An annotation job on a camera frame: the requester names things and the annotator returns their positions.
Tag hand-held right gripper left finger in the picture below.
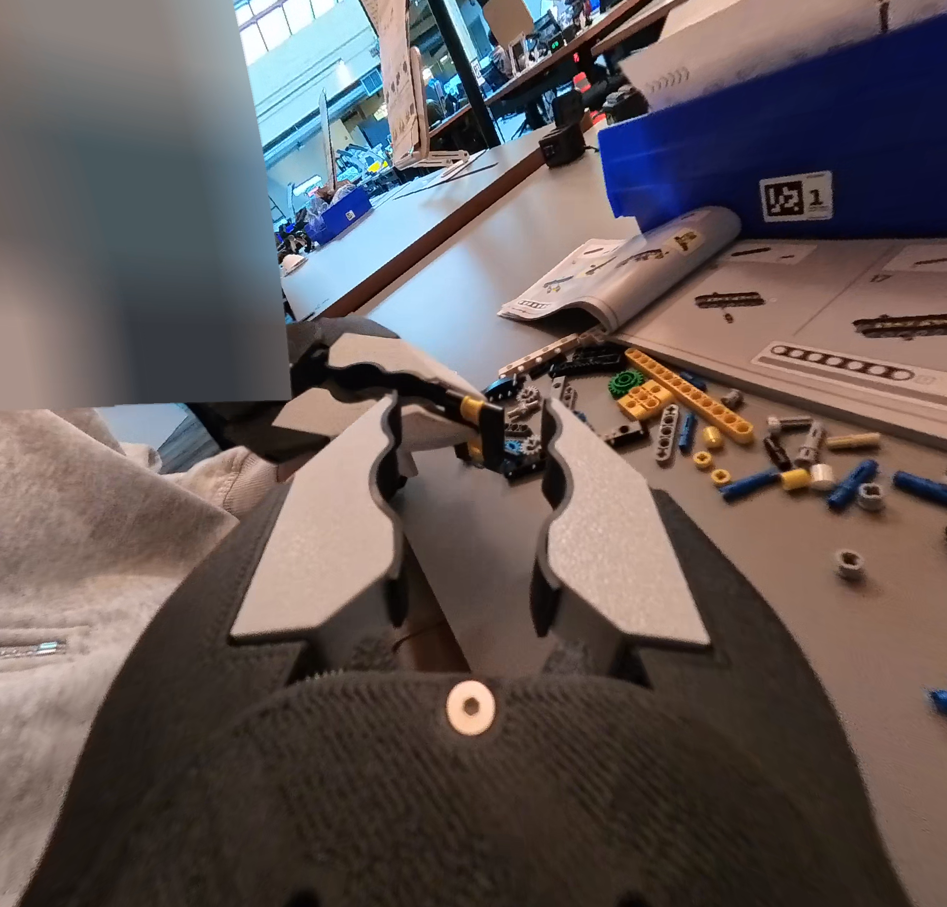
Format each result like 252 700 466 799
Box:
228 392 409 664

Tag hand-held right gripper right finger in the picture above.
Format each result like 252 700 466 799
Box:
529 396 713 673

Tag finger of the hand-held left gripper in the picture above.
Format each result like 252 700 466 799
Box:
324 333 487 410
400 404 478 473

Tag black yellow lego assembly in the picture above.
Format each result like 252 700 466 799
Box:
453 392 511 471

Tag long grey lego beam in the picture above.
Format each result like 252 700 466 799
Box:
499 333 585 377

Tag long yellow lego beam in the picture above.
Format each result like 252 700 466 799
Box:
625 348 756 445

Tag scattered loose lego pieces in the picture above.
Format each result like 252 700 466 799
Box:
499 330 947 712

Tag lego instruction booklet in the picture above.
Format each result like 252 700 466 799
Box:
499 207 947 449

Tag small blue bin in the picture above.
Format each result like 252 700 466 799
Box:
303 185 373 245

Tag grey sweatshirt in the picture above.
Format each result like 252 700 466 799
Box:
0 407 297 907

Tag black power adapter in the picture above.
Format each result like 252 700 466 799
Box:
539 124 590 171

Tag plywood panel stand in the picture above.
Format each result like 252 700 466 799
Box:
355 0 471 175

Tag black metal pole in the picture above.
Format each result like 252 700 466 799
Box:
410 0 504 149

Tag blue plastic bin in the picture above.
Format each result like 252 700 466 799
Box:
598 11 947 242

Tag white cardboard box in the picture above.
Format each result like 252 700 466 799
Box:
620 0 947 109

